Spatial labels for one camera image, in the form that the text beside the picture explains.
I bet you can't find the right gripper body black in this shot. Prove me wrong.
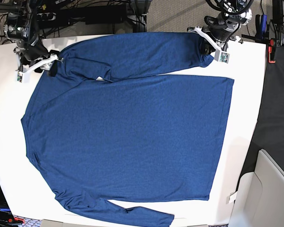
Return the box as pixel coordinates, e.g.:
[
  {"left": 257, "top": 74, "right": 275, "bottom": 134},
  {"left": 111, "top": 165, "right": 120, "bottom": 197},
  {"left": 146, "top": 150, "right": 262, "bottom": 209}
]
[{"left": 20, "top": 40, "right": 49, "bottom": 65}]

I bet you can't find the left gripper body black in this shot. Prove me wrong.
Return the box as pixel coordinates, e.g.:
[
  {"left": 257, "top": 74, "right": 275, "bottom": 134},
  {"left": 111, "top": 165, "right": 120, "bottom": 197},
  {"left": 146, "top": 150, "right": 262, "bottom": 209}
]
[{"left": 203, "top": 15, "right": 239, "bottom": 44}]

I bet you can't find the blue long-sleeve T-shirt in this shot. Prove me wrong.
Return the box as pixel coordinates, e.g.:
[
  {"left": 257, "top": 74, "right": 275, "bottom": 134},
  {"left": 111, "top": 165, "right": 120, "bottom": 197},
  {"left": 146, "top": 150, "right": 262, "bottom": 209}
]
[{"left": 21, "top": 33, "right": 234, "bottom": 227}]

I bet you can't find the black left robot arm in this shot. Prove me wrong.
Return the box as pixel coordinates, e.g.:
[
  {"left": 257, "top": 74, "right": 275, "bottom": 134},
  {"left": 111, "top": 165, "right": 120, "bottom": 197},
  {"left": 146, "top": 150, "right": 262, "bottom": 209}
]
[{"left": 203, "top": 0, "right": 253, "bottom": 51}]

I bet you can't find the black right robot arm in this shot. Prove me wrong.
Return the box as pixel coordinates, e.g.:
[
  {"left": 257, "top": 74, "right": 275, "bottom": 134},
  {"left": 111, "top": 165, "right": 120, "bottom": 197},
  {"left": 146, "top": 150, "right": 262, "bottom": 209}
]
[{"left": 4, "top": 0, "right": 60, "bottom": 82}]

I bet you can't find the black power strip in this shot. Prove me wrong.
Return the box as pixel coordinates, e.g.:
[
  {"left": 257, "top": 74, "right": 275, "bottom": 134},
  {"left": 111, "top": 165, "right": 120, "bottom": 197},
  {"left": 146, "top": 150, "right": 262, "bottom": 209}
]
[{"left": 36, "top": 12, "right": 56, "bottom": 21}]

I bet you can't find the red and black clamp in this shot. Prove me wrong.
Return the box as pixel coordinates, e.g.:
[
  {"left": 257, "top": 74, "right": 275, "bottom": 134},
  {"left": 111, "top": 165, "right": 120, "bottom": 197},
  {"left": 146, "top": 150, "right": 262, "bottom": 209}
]
[{"left": 268, "top": 38, "right": 276, "bottom": 63}]

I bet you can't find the dark grey cloth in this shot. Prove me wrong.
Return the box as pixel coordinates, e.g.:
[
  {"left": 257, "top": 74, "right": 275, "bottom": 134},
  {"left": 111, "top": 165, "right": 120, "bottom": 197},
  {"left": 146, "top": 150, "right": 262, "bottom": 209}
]
[{"left": 240, "top": 47, "right": 284, "bottom": 175}]

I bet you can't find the white paper tag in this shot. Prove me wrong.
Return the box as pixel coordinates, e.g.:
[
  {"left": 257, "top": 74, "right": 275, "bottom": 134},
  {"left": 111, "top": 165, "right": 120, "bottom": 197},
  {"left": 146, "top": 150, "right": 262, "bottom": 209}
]
[{"left": 226, "top": 192, "right": 237, "bottom": 204}]

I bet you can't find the white plastic bin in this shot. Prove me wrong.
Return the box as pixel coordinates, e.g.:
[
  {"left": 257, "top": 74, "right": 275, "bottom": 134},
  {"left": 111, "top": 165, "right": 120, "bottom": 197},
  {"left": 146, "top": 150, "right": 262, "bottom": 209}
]
[{"left": 229, "top": 149, "right": 284, "bottom": 227}]

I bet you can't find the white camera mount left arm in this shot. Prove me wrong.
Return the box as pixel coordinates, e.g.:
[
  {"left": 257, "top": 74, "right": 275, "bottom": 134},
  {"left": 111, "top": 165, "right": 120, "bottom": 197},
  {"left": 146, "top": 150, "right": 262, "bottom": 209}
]
[{"left": 187, "top": 25, "right": 241, "bottom": 63}]

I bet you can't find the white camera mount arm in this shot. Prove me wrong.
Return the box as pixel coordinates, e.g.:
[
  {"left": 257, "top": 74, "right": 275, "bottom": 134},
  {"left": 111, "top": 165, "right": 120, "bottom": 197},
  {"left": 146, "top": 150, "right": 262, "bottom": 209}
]
[
  {"left": 187, "top": 25, "right": 241, "bottom": 63},
  {"left": 14, "top": 49, "right": 63, "bottom": 83}
]

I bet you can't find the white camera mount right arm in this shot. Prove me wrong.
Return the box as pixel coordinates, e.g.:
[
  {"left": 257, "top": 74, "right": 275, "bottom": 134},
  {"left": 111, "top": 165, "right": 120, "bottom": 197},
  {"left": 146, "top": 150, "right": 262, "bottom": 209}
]
[{"left": 14, "top": 49, "right": 63, "bottom": 83}]

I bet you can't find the blue handled tool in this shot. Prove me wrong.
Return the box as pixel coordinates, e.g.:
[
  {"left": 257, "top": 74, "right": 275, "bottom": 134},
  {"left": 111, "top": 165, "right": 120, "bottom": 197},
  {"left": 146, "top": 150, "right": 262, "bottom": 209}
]
[{"left": 260, "top": 14, "right": 267, "bottom": 40}]

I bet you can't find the black aluminium frame post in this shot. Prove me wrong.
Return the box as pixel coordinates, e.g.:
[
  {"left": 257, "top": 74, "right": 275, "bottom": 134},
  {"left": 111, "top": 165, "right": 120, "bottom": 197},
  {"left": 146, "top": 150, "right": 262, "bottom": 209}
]
[{"left": 130, "top": 0, "right": 150, "bottom": 32}]

